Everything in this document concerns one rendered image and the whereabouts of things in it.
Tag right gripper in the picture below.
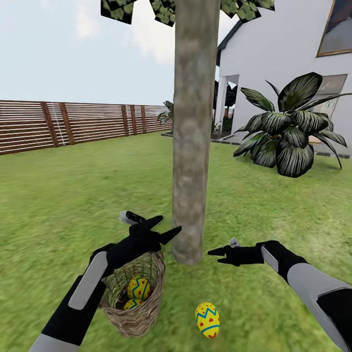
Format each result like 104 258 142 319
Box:
208 245 252 266

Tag easter egg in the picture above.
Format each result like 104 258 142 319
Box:
122 298 143 309
195 303 220 338
127 275 151 301

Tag wicker basket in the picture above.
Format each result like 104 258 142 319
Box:
98 247 166 338

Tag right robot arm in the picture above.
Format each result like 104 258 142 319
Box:
208 237 352 352

